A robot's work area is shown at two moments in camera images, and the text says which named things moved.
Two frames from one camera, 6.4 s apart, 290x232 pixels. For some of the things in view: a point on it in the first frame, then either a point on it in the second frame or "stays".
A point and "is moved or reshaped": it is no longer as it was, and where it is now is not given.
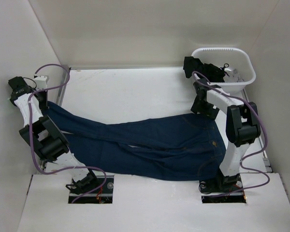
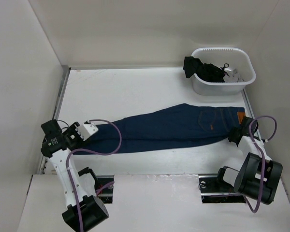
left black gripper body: (43, 99) to (76, 140)
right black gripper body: (204, 108) to (233, 130)
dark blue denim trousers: (187, 147) is moved or reshaped
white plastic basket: (233, 58) stays
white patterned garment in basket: (234, 77) stays
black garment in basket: (212, 73) stays
